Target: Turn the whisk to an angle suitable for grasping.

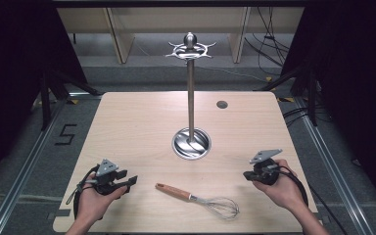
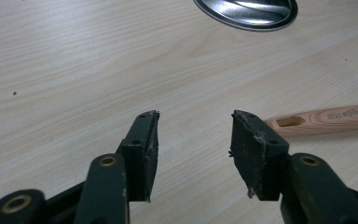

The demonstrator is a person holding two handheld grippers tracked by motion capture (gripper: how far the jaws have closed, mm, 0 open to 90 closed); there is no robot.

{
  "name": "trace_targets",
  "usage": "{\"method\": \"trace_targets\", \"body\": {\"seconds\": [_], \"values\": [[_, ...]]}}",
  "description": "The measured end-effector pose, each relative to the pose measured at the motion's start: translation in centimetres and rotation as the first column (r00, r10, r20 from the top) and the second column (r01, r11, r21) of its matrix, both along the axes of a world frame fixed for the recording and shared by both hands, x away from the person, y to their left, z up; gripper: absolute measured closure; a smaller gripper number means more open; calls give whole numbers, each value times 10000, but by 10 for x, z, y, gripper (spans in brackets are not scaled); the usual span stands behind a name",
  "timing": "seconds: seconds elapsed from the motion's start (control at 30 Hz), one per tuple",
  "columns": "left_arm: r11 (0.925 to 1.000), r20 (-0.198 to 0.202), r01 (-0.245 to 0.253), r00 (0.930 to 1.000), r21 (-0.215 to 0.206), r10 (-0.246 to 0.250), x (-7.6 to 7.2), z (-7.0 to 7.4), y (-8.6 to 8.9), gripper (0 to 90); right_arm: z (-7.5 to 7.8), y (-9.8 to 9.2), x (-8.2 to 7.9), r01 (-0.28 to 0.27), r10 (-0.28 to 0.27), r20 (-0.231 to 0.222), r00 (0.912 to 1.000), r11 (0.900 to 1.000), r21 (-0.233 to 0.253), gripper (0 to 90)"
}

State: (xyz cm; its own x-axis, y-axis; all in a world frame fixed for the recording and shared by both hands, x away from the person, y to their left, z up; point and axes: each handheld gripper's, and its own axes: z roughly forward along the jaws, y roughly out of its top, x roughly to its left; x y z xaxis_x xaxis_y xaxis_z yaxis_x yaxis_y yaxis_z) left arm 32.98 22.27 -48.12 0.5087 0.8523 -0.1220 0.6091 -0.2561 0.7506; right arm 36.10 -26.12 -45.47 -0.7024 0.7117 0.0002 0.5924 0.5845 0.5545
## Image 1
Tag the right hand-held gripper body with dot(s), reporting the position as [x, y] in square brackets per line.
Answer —
[265, 171]

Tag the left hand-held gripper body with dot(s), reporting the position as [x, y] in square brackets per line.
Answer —
[106, 178]

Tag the steel utensil stand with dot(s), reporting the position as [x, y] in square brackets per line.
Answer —
[191, 98]

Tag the person's right hand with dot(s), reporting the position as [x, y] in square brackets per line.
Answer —
[285, 191]

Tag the person's left hand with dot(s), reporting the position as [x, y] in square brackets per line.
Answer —
[93, 204]

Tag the black tripod stand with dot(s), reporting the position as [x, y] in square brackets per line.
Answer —
[55, 86]
[303, 84]

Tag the black curtain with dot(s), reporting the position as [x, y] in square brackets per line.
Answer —
[13, 81]
[355, 98]

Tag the beige wooden shelf unit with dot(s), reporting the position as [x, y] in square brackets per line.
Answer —
[176, 19]

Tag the aluminium floor rail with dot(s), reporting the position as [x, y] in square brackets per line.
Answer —
[23, 173]
[334, 169]

